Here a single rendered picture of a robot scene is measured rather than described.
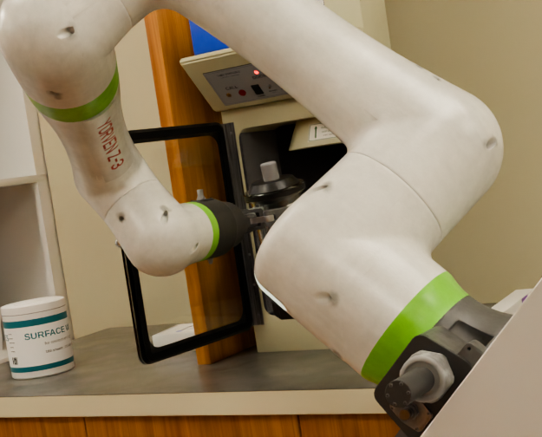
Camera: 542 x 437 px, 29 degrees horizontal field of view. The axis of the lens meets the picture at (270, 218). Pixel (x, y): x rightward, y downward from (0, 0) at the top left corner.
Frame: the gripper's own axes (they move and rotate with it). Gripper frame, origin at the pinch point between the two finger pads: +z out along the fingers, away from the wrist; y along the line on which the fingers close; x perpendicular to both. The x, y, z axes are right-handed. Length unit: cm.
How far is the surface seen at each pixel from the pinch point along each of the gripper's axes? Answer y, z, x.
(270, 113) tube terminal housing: 6.2, 13.1, -18.2
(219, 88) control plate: 12.2, 6.6, -23.9
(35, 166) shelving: 101, 52, -18
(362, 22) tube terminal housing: -15.0, 13.1, -30.9
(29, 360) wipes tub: 61, -3, 23
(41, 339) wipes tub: 58, -1, 19
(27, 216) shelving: 110, 55, -5
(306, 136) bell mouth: 0.5, 15.3, -12.8
